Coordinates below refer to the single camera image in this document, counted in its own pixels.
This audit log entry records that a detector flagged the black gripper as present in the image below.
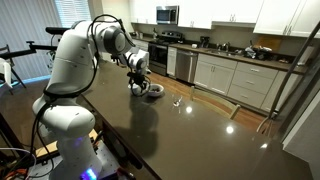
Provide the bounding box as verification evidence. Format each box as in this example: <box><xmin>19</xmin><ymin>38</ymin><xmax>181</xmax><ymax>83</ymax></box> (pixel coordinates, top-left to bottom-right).
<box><xmin>127</xmin><ymin>72</ymin><xmax>146</xmax><ymax>88</ymax></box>

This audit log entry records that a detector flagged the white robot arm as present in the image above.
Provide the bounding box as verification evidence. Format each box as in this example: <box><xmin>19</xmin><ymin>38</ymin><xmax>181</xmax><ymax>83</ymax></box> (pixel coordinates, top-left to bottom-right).
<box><xmin>33</xmin><ymin>18</ymin><xmax>150</xmax><ymax>180</ymax></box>

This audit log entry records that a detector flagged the small white cup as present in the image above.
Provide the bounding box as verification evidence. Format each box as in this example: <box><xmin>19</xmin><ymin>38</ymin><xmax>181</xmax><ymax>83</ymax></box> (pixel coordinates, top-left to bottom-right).
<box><xmin>128</xmin><ymin>84</ymin><xmax>142</xmax><ymax>96</ymax></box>

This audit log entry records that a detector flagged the white ceramic bowl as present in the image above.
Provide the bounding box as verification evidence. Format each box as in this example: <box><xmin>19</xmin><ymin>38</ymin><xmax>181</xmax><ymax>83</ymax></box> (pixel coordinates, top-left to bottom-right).
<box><xmin>147</xmin><ymin>84</ymin><xmax>164</xmax><ymax>97</ymax></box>

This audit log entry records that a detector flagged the black kitchen stove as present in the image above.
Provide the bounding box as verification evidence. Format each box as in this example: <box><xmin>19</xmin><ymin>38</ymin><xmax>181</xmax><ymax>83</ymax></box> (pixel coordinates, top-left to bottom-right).
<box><xmin>148</xmin><ymin>31</ymin><xmax>183</xmax><ymax>76</ymax></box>

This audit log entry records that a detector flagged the clear drinking glass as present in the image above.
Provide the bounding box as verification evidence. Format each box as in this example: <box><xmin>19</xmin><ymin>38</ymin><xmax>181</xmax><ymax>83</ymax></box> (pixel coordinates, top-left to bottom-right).
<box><xmin>172</xmin><ymin>94</ymin><xmax>182</xmax><ymax>107</ymax></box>

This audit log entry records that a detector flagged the stainless dishwasher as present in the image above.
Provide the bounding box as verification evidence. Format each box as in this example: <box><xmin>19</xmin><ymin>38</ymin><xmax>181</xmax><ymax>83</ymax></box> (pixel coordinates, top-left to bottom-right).
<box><xmin>175</xmin><ymin>50</ymin><xmax>198</xmax><ymax>83</ymax></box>

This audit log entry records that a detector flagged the stainless microwave oven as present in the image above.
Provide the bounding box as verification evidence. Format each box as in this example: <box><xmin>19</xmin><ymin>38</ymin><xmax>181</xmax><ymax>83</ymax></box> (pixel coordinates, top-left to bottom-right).
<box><xmin>156</xmin><ymin>6</ymin><xmax>179</xmax><ymax>25</ymax></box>

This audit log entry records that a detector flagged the black coffee maker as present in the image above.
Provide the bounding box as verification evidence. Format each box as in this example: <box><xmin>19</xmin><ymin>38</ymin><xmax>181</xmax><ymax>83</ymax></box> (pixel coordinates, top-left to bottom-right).
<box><xmin>200</xmin><ymin>36</ymin><xmax>210</xmax><ymax>48</ymax></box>

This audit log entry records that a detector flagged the wooden chair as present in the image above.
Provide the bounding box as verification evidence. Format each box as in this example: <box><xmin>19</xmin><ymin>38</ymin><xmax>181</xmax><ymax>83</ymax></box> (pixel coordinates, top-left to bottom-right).
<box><xmin>190</xmin><ymin>86</ymin><xmax>240</xmax><ymax>120</ymax></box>

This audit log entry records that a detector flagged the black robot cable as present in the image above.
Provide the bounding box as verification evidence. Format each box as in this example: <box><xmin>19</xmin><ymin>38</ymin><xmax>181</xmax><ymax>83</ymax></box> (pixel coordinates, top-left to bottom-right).
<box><xmin>29</xmin><ymin>13</ymin><xmax>136</xmax><ymax>180</ymax></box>

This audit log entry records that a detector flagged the black camera tripod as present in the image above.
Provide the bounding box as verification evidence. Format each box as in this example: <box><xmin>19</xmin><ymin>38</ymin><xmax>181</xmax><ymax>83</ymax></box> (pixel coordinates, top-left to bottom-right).
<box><xmin>0</xmin><ymin>41</ymin><xmax>57</xmax><ymax>87</ymax></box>

